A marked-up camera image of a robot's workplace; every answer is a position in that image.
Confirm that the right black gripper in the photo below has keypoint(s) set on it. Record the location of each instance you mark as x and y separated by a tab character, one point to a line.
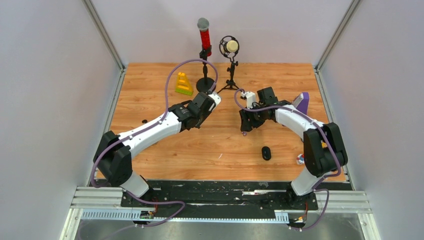
247	125

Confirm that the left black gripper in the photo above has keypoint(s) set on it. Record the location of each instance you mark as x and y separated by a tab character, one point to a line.
206	115

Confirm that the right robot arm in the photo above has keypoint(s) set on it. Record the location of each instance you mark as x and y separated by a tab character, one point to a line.
324	152

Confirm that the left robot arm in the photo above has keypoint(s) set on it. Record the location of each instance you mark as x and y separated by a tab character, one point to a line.
115	152

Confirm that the black earbud charging case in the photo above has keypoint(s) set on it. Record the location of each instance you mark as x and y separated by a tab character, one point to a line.
266	153

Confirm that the yellow green toy block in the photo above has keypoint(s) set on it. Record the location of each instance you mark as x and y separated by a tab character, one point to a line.
183	85

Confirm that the black round-base mic stand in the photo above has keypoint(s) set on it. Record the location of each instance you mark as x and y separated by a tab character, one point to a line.
204	83

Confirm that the black tripod mic stand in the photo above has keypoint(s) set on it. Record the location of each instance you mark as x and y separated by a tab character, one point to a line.
230	83

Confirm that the white phone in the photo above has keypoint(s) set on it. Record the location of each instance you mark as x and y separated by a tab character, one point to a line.
298	100

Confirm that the purple phone stand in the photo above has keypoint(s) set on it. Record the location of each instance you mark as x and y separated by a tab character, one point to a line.
305	104

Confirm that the small red white toy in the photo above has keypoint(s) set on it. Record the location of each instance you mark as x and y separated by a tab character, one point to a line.
300	159

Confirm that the cream condenser microphone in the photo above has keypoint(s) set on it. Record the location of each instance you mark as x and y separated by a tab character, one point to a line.
229	47

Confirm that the red microphone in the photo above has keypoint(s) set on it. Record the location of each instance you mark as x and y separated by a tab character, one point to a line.
203	26

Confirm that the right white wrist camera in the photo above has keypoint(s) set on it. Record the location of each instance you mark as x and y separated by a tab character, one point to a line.
249	97

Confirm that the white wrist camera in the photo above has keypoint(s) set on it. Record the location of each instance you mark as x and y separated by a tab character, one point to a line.
249	97
216	98

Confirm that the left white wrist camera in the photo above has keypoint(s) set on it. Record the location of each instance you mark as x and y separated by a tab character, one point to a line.
216	98

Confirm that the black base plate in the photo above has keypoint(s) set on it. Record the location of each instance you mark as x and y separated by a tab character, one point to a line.
221	199

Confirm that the white cable duct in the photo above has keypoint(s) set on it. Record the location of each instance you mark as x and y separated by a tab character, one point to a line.
279	217

